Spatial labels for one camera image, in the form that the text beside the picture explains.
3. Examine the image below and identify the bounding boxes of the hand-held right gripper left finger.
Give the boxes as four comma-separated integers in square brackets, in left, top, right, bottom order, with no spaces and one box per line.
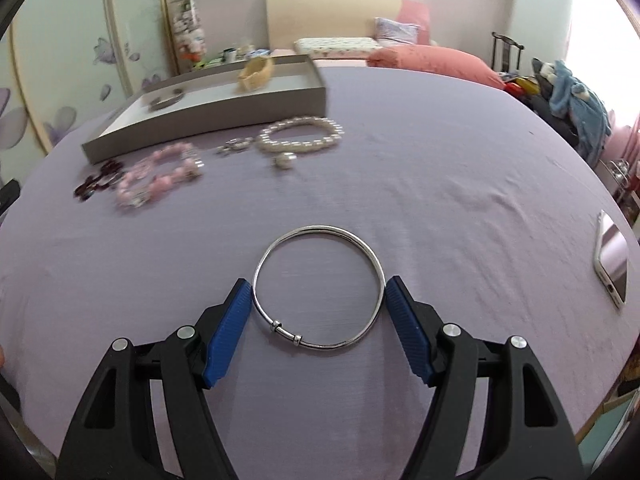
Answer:
[55,278,252,480]

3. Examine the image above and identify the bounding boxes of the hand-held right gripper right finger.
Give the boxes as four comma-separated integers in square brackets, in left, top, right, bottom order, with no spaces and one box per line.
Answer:
[385,275,586,480]

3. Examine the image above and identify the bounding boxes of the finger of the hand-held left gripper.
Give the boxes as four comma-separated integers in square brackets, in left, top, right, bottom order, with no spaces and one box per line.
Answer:
[0,182,22,226]

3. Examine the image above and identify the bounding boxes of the silver bangle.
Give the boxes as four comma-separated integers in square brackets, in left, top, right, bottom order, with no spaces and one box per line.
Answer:
[251,225,387,351]

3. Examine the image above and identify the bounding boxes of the dark red bead bracelet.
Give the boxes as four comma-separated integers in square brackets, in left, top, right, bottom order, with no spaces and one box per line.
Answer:
[75,158,126,202]

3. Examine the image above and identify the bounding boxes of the pink bead bracelet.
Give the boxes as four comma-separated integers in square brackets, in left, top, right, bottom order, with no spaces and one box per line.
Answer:
[114,143,206,211]

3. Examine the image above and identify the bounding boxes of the pearl charm chain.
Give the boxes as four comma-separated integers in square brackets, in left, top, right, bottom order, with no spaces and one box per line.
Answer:
[216,136,256,156]

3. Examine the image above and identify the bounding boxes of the grey tray box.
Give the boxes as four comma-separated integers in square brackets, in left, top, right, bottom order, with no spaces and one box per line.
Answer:
[81,55,328,165]

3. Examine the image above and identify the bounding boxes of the white pearl bracelet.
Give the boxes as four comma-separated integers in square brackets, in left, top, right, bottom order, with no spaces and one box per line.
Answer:
[256,116,346,155]

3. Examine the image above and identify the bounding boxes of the floral sliding wardrobe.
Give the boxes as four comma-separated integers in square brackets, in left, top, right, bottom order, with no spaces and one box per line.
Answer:
[0,0,176,186]

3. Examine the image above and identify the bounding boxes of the white smartphone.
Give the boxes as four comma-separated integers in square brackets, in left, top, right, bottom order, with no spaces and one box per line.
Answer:
[594,210,629,309]

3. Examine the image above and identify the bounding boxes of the clear cylinder of plush toys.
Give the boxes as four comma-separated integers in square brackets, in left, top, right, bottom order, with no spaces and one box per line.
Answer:
[170,0,208,73]

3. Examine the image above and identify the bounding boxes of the pink pillow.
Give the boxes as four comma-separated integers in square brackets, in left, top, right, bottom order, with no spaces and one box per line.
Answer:
[367,44,506,90]

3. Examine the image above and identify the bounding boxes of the red and yellow toy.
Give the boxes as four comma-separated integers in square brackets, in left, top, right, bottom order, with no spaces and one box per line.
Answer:
[505,75,538,96]

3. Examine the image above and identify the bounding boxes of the blue plush robe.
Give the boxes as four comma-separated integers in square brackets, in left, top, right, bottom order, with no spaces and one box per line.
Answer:
[550,60,612,156]

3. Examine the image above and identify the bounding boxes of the patterned flat pillow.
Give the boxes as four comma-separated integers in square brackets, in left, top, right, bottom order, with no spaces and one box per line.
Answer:
[294,36,383,58]

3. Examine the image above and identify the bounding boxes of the dark wooden chair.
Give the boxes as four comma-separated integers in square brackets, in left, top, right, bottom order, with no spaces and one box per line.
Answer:
[491,31,525,73]

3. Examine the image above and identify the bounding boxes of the floral square pillow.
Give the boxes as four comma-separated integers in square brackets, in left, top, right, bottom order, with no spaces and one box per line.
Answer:
[374,17,421,46]

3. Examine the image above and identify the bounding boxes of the cream and pink headboard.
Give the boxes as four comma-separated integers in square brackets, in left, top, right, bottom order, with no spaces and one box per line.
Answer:
[266,0,431,53]

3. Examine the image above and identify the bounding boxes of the dark metal cuff bracelet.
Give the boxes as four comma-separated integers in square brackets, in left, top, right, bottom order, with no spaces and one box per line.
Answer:
[148,89,185,112]

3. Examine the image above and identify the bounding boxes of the beige wooden bracelet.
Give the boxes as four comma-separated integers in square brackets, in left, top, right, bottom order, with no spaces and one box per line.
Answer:
[237,56,276,92]

